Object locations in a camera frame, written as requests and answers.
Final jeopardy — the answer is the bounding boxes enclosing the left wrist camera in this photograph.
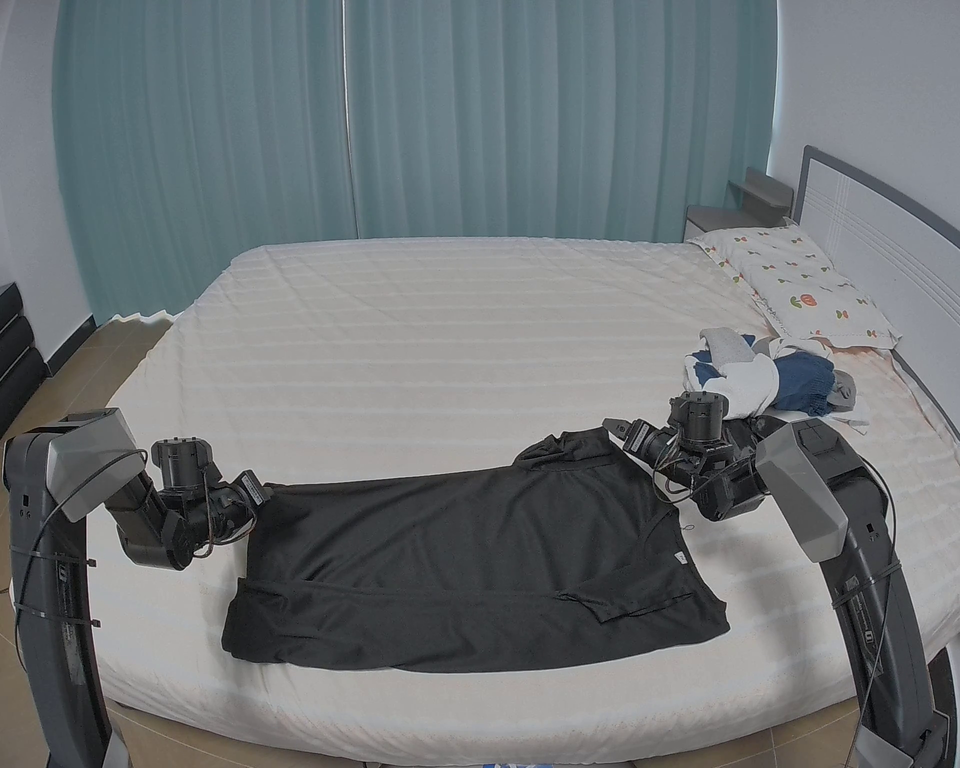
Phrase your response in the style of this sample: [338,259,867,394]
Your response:
[150,437,213,492]

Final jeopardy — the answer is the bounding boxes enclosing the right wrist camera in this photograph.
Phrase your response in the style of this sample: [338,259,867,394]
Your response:
[669,390,730,444]

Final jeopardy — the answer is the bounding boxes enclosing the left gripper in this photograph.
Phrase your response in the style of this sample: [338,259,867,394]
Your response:
[213,469,273,526]

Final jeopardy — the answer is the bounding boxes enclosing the grey bedside table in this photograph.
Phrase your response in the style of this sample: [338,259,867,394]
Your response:
[684,166,795,243]

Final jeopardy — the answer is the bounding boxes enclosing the bed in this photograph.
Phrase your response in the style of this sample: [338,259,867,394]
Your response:
[86,144,960,760]

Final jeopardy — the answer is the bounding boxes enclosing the black chest of drawers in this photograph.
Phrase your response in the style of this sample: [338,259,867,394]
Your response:
[0,281,48,440]

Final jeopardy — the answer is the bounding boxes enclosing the black T-shirt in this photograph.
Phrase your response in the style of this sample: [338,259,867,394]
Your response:
[221,427,732,673]

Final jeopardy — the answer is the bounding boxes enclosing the white printed pillow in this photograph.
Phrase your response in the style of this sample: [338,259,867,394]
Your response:
[688,225,904,352]

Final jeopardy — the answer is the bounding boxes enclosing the pile of clothes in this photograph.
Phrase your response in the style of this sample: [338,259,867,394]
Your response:
[681,326,873,435]

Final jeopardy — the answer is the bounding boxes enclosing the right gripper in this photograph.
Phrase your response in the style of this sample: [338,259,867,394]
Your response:
[622,418,681,470]

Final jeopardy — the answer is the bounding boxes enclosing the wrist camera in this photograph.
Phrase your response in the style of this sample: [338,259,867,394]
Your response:
[150,437,213,492]
[669,390,730,444]

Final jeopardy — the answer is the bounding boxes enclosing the blue-green curtain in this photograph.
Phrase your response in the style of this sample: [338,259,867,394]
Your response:
[52,0,353,329]
[343,0,783,245]

